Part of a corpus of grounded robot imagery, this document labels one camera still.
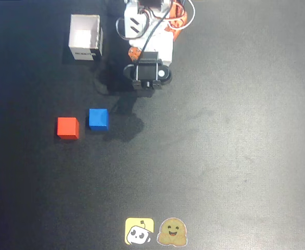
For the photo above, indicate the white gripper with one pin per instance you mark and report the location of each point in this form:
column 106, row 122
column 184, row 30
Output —
column 165, row 49

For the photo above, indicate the blue cube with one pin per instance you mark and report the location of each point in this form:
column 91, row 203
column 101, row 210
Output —
column 98, row 119

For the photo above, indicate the white cardboard box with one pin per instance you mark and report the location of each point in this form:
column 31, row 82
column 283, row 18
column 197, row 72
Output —
column 84, row 34

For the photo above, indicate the red cube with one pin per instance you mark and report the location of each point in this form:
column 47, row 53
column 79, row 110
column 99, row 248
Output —
column 67, row 127

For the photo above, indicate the black mat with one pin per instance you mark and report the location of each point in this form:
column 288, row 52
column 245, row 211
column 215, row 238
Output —
column 220, row 156

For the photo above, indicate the yellow robot sticker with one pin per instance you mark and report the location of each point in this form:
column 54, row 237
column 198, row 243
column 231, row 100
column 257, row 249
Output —
column 139, row 231

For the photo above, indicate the hugging face emoji sticker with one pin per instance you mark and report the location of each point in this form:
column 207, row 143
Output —
column 172, row 232

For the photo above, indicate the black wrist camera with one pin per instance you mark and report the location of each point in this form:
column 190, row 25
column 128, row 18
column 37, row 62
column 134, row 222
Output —
column 146, row 71

